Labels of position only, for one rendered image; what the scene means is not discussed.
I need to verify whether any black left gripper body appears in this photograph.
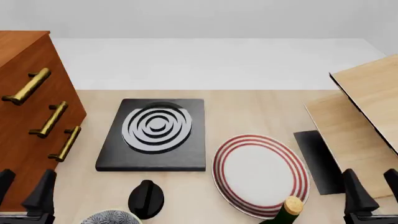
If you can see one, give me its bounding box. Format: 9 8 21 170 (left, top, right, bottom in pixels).
0 211 56 224

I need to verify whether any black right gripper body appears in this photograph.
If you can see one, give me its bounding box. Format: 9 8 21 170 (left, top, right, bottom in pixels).
343 211 398 224

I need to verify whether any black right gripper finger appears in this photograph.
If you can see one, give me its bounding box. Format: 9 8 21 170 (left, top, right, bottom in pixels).
341 168 381 215
382 168 398 199

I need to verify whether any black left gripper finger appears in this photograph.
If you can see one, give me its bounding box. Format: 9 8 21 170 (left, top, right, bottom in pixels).
0 169 16 204
21 169 57 215

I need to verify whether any patterned black and white bowl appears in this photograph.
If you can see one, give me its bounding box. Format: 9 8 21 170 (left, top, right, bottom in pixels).
80 209 143 224

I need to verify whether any white plate with red rings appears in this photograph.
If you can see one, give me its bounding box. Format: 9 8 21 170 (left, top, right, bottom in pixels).
211 133 311 220

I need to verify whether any flat black stove plate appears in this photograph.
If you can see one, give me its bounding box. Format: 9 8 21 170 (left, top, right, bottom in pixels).
95 98 207 172

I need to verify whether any pale wooden rack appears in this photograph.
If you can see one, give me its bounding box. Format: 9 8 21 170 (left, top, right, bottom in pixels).
293 54 398 199

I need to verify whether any green bottle with cork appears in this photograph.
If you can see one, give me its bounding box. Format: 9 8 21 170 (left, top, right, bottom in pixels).
257 195 304 224

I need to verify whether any round black stove knob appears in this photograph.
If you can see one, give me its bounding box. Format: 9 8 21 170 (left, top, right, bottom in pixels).
127 179 165 220

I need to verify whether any wooden cabinet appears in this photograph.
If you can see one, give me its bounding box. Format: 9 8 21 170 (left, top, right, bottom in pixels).
0 30 88 213

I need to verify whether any short brass drawer handle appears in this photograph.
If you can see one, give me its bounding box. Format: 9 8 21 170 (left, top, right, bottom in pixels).
47 125 82 162

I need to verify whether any medium brass drawer handle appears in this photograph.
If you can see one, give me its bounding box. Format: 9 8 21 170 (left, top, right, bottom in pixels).
28 101 69 139

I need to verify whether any long brass drawer handle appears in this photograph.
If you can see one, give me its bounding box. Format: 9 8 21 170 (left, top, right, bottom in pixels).
1 67 52 106

